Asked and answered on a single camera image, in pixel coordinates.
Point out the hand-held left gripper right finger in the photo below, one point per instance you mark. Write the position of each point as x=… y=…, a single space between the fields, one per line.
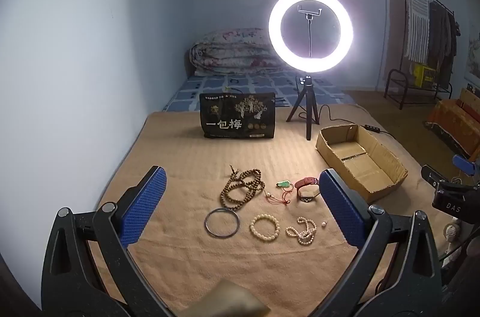
x=341 y=208

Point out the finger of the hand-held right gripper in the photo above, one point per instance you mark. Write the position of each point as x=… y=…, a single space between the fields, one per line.
x=463 y=163
x=433 y=174

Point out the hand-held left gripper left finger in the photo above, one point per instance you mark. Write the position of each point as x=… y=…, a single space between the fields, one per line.
x=144 y=204

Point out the cardboard box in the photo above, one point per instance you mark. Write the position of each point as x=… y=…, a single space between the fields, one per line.
x=378 y=167

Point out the metal bangle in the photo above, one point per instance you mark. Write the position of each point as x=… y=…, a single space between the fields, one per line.
x=206 y=223

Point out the person's right hand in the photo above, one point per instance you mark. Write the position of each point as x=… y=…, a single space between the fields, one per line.
x=452 y=235

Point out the orange cloth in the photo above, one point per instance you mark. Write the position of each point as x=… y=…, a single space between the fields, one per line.
x=453 y=118

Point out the black clothes rack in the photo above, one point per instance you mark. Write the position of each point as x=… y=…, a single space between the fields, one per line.
x=423 y=88

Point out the yellow box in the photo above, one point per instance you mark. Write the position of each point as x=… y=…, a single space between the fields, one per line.
x=424 y=74

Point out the black tripod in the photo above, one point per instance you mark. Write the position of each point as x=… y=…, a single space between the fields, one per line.
x=309 y=114

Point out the dark hanging clothes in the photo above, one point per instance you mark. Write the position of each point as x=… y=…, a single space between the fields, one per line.
x=442 y=39

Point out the black snack bag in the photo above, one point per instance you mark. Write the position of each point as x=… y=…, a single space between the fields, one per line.
x=236 y=114

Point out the white striped hanging garment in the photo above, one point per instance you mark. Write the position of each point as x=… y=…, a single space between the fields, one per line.
x=418 y=24

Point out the blue checked bed sheet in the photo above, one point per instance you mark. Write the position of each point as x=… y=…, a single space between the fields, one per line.
x=255 y=84

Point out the folded floral quilt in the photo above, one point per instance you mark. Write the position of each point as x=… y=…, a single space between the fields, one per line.
x=232 y=51

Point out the phone holder clamp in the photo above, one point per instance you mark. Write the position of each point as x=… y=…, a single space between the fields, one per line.
x=309 y=11

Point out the wall picture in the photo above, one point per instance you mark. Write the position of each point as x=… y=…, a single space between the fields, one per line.
x=473 y=58

